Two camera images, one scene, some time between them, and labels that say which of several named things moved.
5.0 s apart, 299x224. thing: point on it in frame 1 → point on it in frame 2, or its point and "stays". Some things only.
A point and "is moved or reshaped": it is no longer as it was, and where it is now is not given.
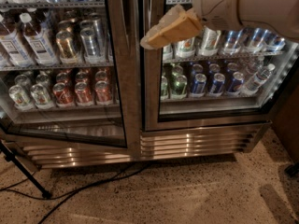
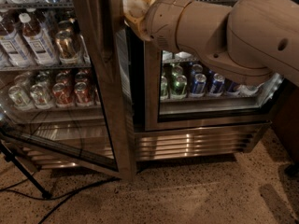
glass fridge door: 213,76 stays
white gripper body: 218,4 → 163,20
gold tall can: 66,48 stays
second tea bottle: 10,48 stays
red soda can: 63,95 stays
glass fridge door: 70,64 is moved or reshaped
